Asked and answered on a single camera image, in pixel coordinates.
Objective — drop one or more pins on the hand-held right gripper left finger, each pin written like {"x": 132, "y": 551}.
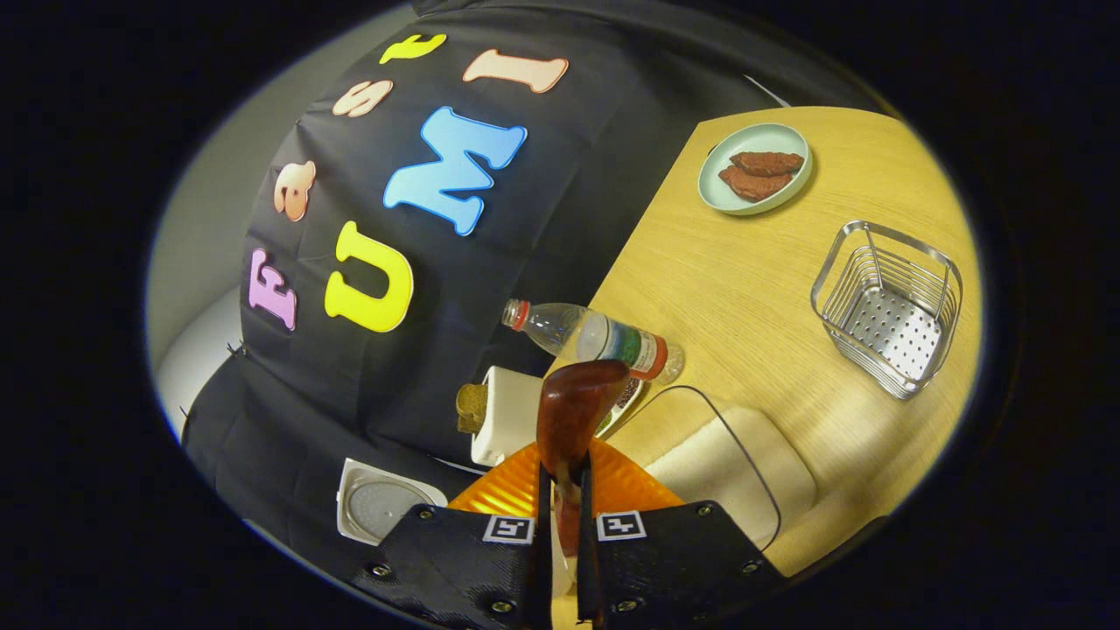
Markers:
{"x": 455, "y": 560}

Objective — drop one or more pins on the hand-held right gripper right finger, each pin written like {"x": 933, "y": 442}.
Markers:
{"x": 674, "y": 560}

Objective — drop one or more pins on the white rice cooker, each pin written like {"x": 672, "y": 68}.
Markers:
{"x": 376, "y": 507}

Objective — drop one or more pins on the brown wooden spoon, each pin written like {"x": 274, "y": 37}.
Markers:
{"x": 573, "y": 411}

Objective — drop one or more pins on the white toaster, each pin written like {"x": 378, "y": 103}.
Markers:
{"x": 512, "y": 416}

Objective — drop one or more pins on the small white dish of beans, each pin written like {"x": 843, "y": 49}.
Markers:
{"x": 626, "y": 398}

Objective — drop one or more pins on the clear plastic water bottle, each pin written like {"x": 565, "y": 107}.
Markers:
{"x": 612, "y": 339}

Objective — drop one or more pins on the black backdrop cloth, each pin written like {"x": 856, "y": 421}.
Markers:
{"x": 560, "y": 219}

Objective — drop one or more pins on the pale green plate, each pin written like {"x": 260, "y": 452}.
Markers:
{"x": 713, "y": 179}

